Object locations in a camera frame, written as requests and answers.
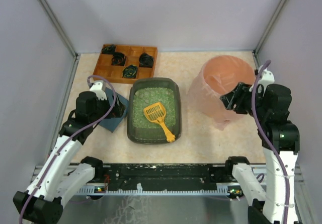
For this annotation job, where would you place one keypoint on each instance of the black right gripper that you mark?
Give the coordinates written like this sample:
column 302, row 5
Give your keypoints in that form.
column 239, row 97

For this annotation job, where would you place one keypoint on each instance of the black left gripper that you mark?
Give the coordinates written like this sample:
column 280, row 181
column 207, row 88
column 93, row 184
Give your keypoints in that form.
column 116, row 109

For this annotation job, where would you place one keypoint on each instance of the dark grey litter box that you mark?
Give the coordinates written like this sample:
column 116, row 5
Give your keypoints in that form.
column 154, row 136

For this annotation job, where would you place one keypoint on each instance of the yellow litter scoop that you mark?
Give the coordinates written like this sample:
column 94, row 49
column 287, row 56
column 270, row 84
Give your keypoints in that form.
column 156, row 113

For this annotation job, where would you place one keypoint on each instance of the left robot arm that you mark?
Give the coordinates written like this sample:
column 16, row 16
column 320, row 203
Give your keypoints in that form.
column 46, row 197

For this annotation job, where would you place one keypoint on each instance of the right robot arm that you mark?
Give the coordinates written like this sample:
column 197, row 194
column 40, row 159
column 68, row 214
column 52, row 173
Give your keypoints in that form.
column 269, row 106

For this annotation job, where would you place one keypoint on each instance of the green cat litter pellets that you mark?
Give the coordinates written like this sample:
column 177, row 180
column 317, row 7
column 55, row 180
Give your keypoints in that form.
column 148, row 96

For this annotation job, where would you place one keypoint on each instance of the dark teal folded cloth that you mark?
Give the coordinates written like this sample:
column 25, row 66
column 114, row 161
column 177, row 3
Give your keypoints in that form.
column 112, row 124

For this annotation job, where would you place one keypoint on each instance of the orange bin with bag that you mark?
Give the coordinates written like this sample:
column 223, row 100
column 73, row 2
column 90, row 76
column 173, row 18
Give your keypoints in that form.
column 217, row 77

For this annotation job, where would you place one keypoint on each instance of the black rolled sock front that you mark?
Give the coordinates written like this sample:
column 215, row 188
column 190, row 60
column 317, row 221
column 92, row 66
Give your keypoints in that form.
column 130, row 72

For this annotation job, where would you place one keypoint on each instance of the orange wooden divided tray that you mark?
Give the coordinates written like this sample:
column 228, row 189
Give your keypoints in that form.
column 113, row 73

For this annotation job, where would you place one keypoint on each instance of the black rolled sock middle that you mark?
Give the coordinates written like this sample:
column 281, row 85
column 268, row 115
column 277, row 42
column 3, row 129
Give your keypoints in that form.
column 118, row 59

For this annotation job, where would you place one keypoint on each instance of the black rolled sock right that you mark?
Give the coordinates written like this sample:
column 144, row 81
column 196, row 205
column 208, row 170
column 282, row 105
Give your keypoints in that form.
column 146, row 60

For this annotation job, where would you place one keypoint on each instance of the black rolled sock back-left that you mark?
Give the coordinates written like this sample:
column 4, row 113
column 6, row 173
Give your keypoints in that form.
column 108, row 49

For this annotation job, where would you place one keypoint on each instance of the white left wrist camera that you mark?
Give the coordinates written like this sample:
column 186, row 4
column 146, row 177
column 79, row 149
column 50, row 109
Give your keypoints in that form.
column 98, row 87

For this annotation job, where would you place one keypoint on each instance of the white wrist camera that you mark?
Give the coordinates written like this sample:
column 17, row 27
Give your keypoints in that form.
column 265, row 78
column 98, row 87

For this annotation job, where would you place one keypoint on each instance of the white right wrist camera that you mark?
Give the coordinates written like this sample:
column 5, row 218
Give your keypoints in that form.
column 265, row 78

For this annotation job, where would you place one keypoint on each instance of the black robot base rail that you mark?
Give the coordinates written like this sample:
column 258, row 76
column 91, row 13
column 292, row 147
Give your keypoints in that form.
column 160, row 177

